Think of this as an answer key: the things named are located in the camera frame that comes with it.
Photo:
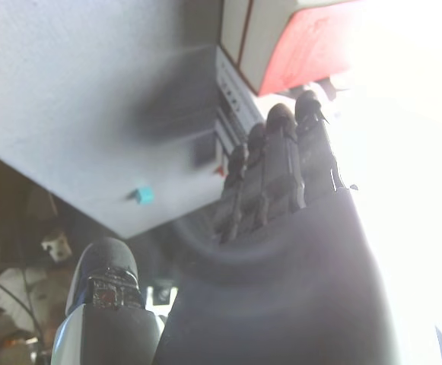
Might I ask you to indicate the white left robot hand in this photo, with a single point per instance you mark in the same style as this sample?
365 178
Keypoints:
281 285

